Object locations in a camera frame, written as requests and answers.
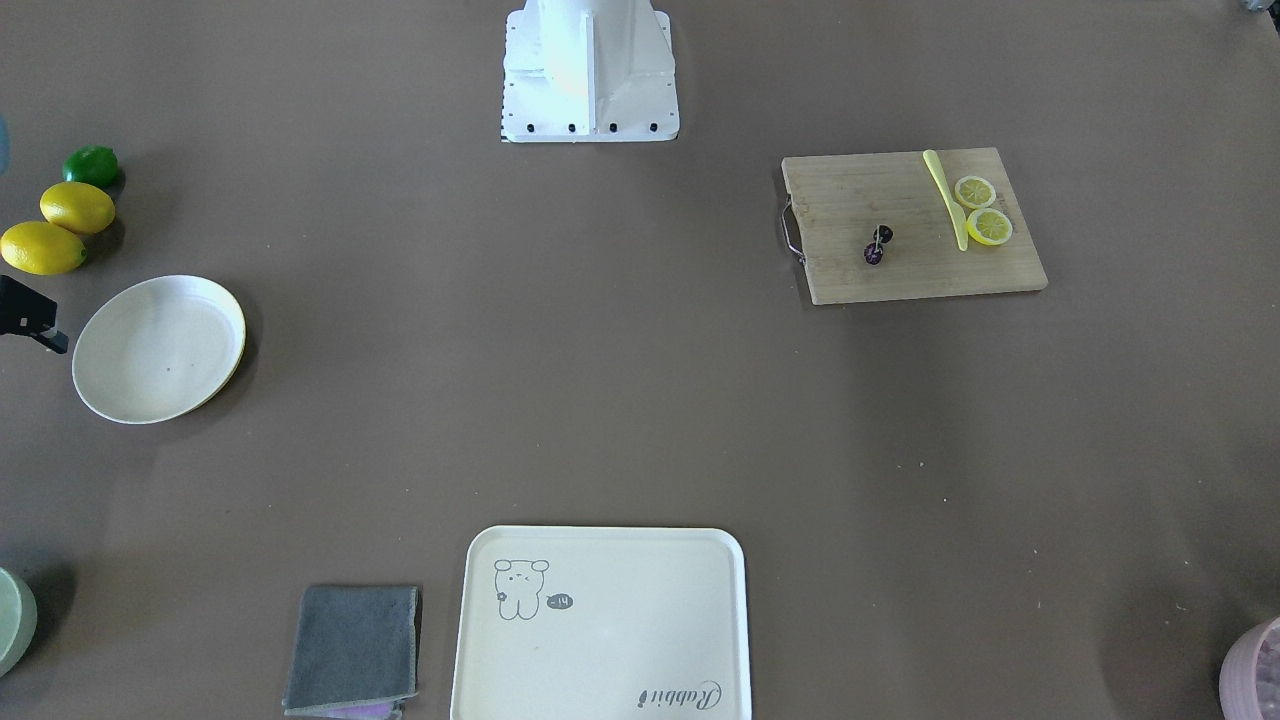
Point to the lemon slice upper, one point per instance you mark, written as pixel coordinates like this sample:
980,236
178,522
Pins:
974,193

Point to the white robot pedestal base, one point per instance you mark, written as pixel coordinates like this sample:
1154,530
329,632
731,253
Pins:
589,72

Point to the grey folded cloth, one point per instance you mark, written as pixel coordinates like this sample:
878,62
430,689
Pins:
355,652

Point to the yellow lemon near lime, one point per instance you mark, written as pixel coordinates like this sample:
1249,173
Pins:
79,207

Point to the bamboo cutting board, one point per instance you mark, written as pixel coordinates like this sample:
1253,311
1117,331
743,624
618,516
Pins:
838,200

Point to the dark red cherry pair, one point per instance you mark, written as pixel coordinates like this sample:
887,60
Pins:
873,253

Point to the yellow lemon outer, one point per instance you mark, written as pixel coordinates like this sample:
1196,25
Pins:
42,248

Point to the yellow plastic knife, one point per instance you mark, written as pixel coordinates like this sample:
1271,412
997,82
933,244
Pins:
955,213

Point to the lemon slice lower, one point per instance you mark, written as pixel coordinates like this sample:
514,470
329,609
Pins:
989,226

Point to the mint green bowl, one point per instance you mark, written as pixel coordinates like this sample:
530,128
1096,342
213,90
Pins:
19,616

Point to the lemon slice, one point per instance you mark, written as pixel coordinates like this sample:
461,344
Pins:
989,226
974,193

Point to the cream rabbit tray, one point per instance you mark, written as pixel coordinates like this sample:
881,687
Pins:
603,623

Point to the pink ice bowl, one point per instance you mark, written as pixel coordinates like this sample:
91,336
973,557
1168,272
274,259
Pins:
1249,675

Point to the white round plate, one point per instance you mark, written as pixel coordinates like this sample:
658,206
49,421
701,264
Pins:
159,350

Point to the green lime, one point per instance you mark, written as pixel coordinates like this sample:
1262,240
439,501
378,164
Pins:
92,164

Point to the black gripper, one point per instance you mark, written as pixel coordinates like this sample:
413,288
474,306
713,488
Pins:
22,311

